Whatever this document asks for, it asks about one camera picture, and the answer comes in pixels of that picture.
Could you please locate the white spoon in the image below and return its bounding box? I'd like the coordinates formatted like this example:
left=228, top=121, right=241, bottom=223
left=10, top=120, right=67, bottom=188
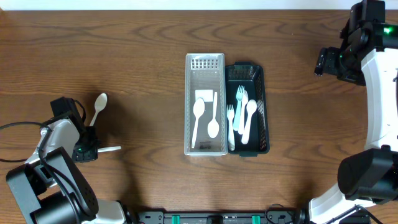
left=90, top=93, right=108, bottom=126
left=207, top=92, right=220, bottom=139
left=191, top=98, right=205, bottom=148
left=98, top=146, right=121, bottom=153
left=241, top=100, right=257, bottom=144

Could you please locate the mint green plastic fork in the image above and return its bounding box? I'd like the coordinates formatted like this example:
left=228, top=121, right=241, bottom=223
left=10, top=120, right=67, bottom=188
left=233, top=85, right=244, bottom=131

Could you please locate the white plastic fork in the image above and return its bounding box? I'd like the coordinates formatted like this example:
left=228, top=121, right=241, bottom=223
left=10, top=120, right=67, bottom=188
left=227, top=105, right=235, bottom=151

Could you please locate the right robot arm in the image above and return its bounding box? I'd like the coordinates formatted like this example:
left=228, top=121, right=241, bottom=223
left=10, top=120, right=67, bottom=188
left=295, top=1, right=397, bottom=223

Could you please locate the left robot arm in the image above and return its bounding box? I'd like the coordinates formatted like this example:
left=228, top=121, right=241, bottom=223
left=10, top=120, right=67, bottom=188
left=6, top=97, right=136, bottom=223

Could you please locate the dark green plastic basket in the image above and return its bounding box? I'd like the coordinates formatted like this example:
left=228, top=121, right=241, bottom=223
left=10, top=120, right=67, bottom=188
left=225, top=62, right=270, bottom=157

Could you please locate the white label sticker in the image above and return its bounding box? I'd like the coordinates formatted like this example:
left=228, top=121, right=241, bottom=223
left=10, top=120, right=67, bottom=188
left=195, top=90, right=214, bottom=103

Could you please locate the translucent white plastic basket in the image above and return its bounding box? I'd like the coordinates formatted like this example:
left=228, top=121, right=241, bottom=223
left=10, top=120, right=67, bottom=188
left=184, top=53, right=228, bottom=157

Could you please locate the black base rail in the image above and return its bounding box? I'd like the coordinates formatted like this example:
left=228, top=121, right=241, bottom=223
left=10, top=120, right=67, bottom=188
left=126, top=207, right=312, bottom=224

